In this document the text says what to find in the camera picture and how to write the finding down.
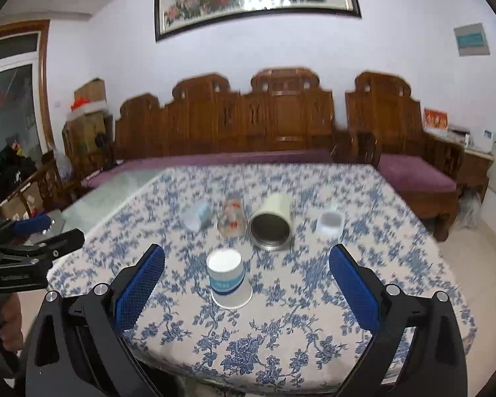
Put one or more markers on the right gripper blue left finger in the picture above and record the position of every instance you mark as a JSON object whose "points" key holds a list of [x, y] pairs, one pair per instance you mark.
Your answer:
{"points": [[133, 286]]}

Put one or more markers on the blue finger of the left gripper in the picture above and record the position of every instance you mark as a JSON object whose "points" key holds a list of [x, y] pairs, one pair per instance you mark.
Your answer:
{"points": [[34, 225], [60, 245]]}

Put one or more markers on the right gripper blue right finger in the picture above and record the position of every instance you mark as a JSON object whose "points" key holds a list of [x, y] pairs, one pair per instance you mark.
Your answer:
{"points": [[358, 286]]}

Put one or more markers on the white paper cup blue band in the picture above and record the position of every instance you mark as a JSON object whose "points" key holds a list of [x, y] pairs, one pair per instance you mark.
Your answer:
{"points": [[228, 281]]}

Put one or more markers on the small white square cup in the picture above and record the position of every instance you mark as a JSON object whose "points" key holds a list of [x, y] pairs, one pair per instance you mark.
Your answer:
{"points": [[331, 222]]}

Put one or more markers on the clear plastic measuring cup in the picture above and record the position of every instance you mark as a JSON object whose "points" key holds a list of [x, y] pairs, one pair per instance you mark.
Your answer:
{"points": [[196, 216]]}

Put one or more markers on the glass cup red flowers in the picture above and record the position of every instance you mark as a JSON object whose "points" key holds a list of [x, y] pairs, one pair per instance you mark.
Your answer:
{"points": [[232, 221]]}

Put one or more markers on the person's left hand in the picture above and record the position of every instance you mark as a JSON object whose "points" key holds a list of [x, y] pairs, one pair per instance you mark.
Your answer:
{"points": [[11, 322]]}

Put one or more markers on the stacked cardboard boxes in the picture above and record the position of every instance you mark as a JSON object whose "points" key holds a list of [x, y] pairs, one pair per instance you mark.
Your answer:
{"points": [[88, 130]]}

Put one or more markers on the cream steel-lined mug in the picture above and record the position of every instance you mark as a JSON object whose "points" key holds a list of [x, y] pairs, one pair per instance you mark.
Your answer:
{"points": [[271, 228]]}

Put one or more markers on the blue floral tablecloth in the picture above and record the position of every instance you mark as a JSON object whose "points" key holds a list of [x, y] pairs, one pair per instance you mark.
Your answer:
{"points": [[297, 333]]}

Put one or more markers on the purple armchair cushion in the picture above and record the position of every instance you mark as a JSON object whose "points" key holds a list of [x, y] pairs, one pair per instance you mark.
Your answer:
{"points": [[413, 174]]}

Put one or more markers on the purple sofa cushion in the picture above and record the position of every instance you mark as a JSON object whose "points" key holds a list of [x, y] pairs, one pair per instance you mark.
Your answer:
{"points": [[317, 156]]}

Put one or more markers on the wooden side table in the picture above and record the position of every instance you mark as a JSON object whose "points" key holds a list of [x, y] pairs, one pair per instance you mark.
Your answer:
{"points": [[466, 167]]}

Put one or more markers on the carved wooden armchair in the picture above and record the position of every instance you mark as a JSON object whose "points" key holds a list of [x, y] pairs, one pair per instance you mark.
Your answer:
{"points": [[383, 118]]}

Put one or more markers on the red greeting card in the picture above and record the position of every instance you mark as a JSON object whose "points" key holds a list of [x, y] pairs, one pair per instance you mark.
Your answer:
{"points": [[435, 120]]}

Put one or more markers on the carved wooden sofa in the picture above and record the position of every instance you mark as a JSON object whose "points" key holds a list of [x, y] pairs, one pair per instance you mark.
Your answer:
{"points": [[285, 110]]}

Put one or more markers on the glass door wooden frame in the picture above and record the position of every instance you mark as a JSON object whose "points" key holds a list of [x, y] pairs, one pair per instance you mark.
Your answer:
{"points": [[29, 181]]}

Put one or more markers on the grey wall panel box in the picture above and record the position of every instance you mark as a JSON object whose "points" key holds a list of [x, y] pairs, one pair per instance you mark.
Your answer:
{"points": [[471, 40]]}

